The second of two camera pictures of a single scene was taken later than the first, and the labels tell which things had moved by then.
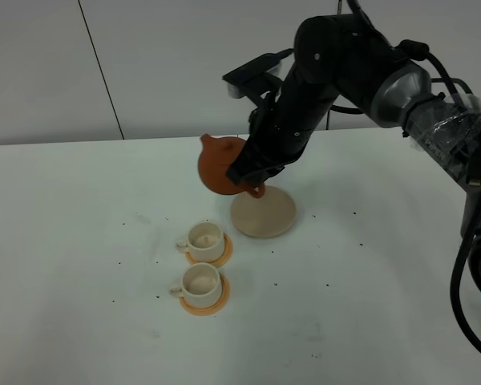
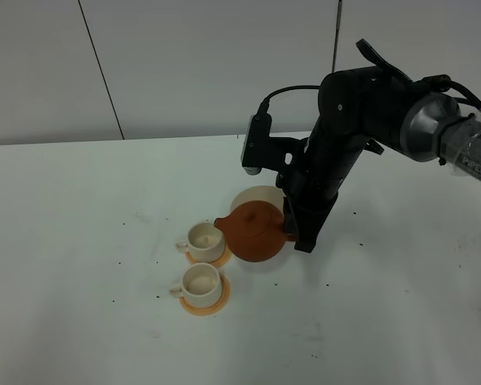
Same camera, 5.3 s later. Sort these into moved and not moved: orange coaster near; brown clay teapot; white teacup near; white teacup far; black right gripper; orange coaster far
Moved: brown clay teapot; black right gripper
Not moved: white teacup far; orange coaster far; orange coaster near; white teacup near
